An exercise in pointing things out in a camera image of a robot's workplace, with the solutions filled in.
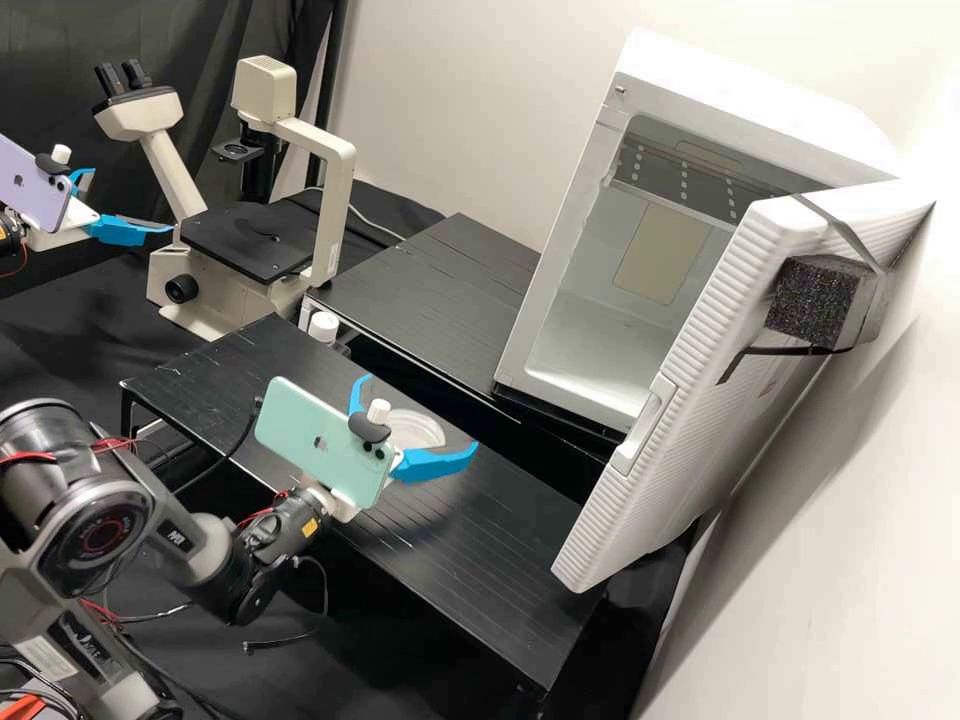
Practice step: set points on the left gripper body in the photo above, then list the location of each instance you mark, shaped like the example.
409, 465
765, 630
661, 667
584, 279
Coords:
56, 238

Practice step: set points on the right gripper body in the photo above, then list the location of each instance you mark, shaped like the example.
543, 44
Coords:
341, 504

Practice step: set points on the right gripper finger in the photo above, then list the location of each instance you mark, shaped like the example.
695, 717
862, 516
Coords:
358, 391
431, 461

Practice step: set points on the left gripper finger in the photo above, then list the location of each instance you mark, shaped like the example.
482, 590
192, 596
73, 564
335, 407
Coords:
120, 229
81, 178

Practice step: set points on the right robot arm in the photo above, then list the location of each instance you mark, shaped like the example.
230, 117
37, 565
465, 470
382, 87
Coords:
112, 517

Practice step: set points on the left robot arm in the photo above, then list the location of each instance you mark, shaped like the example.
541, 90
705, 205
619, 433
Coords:
11, 232

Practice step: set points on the petri dish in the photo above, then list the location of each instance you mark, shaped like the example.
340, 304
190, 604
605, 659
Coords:
420, 431

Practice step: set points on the incubator door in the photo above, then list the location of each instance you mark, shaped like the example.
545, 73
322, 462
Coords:
675, 420

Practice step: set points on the white-capped bottle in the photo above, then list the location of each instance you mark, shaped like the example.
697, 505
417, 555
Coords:
324, 326

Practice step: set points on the black platform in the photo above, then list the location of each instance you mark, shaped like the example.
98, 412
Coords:
420, 285
465, 540

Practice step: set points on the cream microscope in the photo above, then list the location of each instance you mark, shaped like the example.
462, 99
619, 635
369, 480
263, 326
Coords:
247, 244

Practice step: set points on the left wrist camera phone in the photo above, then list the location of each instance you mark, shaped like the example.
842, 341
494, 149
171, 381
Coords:
30, 184

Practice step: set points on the wrist camera phone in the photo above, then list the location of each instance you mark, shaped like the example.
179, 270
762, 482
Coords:
30, 184
315, 442

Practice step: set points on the right wrist camera phone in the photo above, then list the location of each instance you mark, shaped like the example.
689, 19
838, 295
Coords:
315, 442

